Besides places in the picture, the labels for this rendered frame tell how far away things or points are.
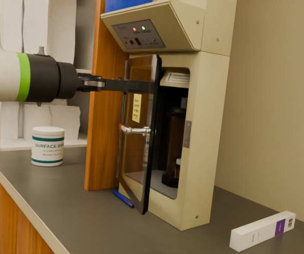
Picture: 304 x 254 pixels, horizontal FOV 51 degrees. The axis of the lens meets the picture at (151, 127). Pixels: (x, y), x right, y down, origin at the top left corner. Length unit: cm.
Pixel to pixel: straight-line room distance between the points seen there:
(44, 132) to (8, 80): 77
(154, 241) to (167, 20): 53
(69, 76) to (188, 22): 31
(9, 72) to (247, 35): 91
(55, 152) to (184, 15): 84
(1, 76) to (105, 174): 63
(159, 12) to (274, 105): 57
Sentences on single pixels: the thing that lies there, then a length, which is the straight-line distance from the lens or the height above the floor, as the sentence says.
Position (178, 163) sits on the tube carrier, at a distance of 96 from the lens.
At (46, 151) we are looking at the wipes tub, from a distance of 138.
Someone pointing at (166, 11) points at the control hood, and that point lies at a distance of 78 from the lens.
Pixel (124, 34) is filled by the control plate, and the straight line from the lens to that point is 97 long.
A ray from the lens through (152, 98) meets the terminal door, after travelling 76.
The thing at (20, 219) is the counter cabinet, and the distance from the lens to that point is 122.
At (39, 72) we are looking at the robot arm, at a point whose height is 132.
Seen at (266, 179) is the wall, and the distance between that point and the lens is 121.
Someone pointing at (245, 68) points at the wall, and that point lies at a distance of 126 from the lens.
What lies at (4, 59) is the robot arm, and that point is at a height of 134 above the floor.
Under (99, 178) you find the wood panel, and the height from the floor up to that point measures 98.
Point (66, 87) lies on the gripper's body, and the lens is 65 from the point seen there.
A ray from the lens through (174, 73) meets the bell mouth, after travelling 92.
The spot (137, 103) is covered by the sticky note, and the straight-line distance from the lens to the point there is 88.
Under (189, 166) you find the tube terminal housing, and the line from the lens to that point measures 84.
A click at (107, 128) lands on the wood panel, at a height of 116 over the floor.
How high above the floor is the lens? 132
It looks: 8 degrees down
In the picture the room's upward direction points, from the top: 5 degrees clockwise
